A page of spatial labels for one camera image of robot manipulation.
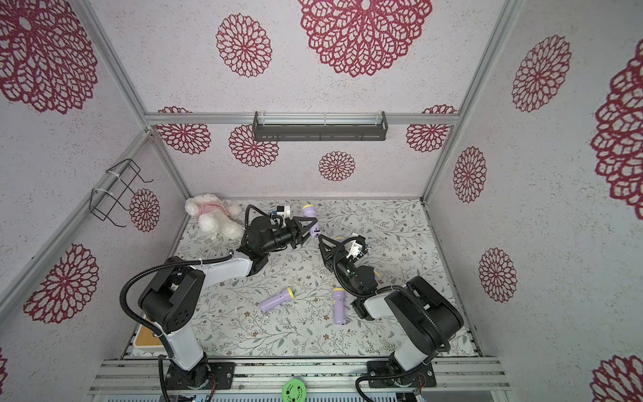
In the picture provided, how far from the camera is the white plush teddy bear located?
940 mm

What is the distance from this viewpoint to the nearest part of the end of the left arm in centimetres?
70

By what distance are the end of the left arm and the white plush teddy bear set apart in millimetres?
255
